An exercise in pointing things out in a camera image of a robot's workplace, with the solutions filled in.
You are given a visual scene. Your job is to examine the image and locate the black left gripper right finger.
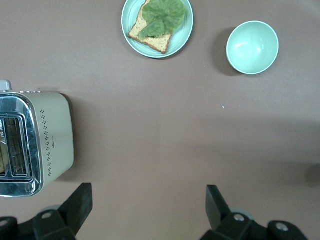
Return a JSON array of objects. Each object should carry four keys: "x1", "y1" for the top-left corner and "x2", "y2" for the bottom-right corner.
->
[{"x1": 199, "y1": 184, "x2": 310, "y2": 240}]

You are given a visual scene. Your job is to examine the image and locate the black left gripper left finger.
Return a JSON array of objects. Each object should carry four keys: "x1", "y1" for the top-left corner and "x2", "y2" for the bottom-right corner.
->
[{"x1": 0, "y1": 182, "x2": 94, "y2": 240}]

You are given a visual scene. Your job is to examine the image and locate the beige and chrome toaster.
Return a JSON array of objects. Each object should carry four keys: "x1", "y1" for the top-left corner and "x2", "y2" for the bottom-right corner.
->
[{"x1": 0, "y1": 79, "x2": 75, "y2": 199}]

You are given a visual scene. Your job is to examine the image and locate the pale green bowl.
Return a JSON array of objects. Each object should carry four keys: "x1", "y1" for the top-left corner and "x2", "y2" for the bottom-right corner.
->
[{"x1": 226, "y1": 20, "x2": 280, "y2": 76}]

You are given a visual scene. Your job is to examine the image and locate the brown bread slice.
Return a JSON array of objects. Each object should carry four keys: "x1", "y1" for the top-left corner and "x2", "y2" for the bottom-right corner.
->
[{"x1": 127, "y1": 0, "x2": 174, "y2": 55}]

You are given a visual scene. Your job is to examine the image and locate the pale green plate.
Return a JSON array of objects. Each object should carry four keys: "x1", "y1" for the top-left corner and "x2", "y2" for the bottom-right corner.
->
[{"x1": 121, "y1": 0, "x2": 195, "y2": 59}]

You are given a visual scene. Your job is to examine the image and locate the green lettuce leaf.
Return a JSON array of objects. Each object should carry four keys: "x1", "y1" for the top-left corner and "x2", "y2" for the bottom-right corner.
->
[{"x1": 137, "y1": 0, "x2": 187, "y2": 41}]

